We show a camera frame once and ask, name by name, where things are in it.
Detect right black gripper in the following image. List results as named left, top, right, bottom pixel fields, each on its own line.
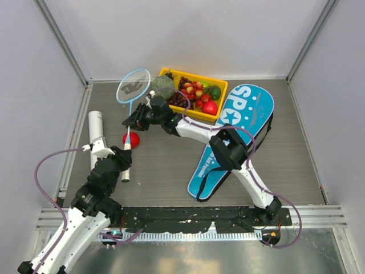
left=121, top=104, right=163, bottom=132

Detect blue racket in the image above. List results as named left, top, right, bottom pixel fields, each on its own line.
left=116, top=67, right=151, bottom=183

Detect white shuttlecock tube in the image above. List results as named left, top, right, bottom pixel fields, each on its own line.
left=88, top=111, right=104, bottom=169

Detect blue racket cover bag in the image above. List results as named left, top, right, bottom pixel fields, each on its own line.
left=188, top=84, right=274, bottom=202

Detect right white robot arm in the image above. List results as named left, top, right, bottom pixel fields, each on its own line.
left=122, top=96, right=282, bottom=225

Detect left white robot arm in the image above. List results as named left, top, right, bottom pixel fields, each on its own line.
left=18, top=146, right=132, bottom=273

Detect red tomato ball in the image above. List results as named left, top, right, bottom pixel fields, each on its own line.
left=123, top=132, right=140, bottom=150

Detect green melon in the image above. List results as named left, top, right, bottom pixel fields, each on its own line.
left=151, top=75, right=175, bottom=91

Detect dark purple grape bunch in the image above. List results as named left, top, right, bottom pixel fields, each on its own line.
left=165, top=71, right=195, bottom=110

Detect yellow plastic fruit bin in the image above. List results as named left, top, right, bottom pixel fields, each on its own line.
left=159, top=67, right=228, bottom=122

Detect red cherry bunch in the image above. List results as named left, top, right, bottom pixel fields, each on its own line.
left=178, top=80, right=212, bottom=110

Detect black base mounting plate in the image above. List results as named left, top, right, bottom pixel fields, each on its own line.
left=109, top=206, right=292, bottom=234

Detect red apple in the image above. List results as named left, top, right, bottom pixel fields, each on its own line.
left=201, top=100, right=218, bottom=116

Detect green lime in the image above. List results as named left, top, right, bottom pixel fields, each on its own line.
left=209, top=86, right=221, bottom=100

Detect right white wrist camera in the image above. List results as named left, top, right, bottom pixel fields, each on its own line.
left=145, top=90, right=156, bottom=108

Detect white slotted cable duct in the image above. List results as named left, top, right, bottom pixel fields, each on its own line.
left=132, top=230, right=262, bottom=242

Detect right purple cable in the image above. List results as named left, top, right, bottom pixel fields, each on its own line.
left=153, top=87, right=302, bottom=249

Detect aluminium frame post left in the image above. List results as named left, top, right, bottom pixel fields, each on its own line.
left=34, top=1, right=93, bottom=87

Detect aluminium frame post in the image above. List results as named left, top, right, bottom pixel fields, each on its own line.
left=34, top=1, right=93, bottom=87
left=286, top=0, right=339, bottom=84

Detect aluminium frame post right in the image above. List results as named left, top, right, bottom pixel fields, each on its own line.
left=286, top=0, right=339, bottom=84

